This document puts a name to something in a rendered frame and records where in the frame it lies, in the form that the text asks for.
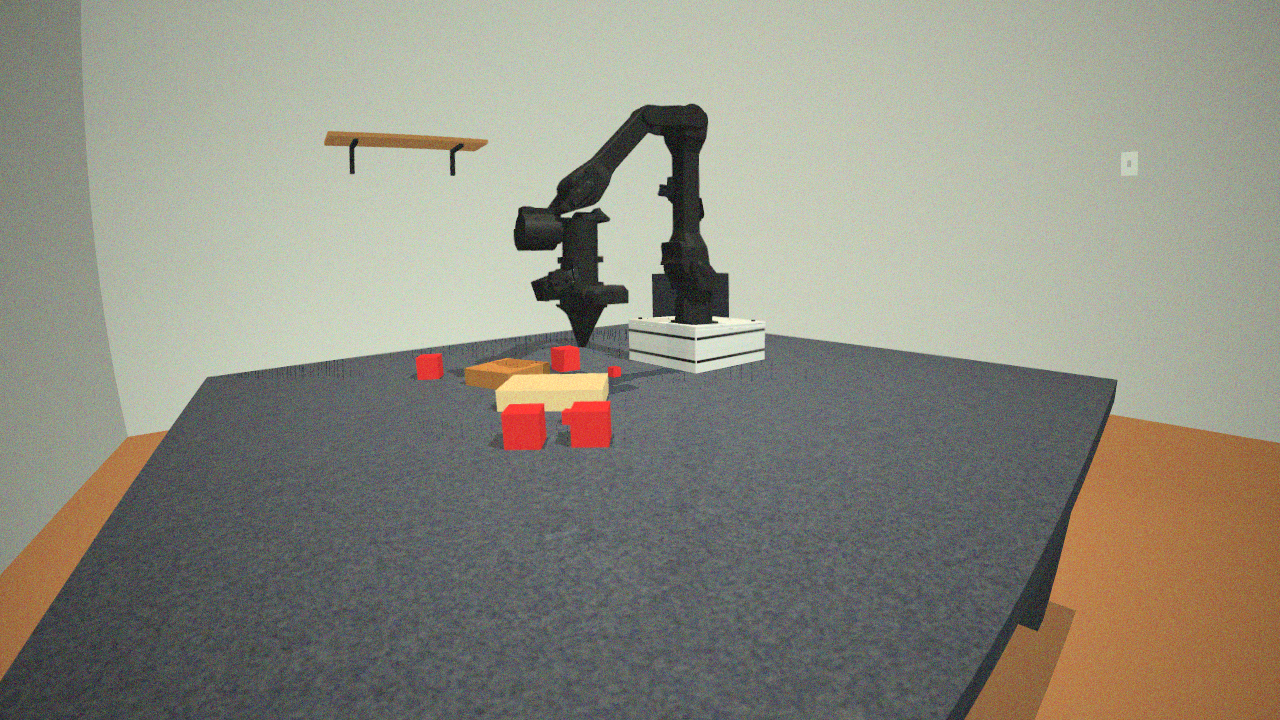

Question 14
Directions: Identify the orange square block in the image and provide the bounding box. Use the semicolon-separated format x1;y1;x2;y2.
465;357;550;389

